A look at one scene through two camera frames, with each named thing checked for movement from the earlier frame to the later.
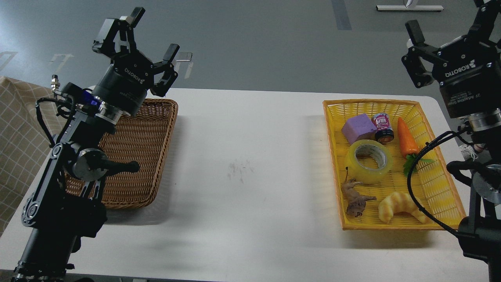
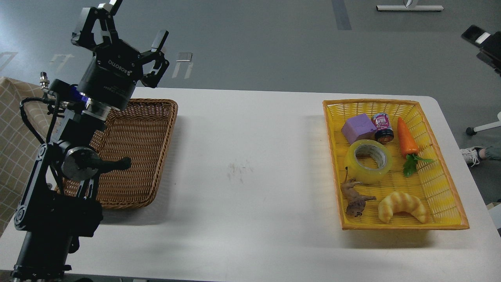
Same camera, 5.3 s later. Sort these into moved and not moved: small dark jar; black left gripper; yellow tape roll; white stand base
Moved: black left gripper
Not moved: small dark jar; yellow tape roll; white stand base
